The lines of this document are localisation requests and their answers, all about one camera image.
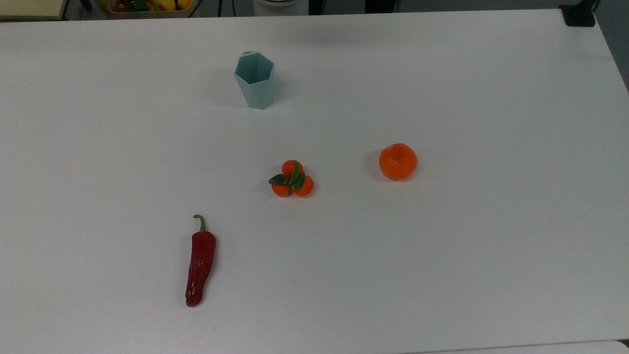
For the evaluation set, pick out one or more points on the orange mandarin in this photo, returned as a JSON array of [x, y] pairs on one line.
[[398, 162]]

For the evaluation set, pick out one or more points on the small oranges cluster with leaves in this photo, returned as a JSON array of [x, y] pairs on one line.
[[295, 182]]

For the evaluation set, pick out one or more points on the wooden board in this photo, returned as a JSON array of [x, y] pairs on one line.
[[32, 7]]

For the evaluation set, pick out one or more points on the red chili pepper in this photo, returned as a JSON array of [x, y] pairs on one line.
[[200, 260]]

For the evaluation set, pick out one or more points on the green toy vegetable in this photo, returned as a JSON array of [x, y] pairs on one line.
[[137, 5]]

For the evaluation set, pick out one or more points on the beige fruit basket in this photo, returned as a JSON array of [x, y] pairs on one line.
[[147, 14]]

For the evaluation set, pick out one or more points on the black table clamp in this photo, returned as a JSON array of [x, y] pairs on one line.
[[580, 14]]

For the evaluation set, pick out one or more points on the light teal hexagonal mug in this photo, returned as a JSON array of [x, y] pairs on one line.
[[255, 83]]

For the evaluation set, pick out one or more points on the yellow toy fruit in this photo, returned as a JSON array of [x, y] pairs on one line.
[[164, 4]]

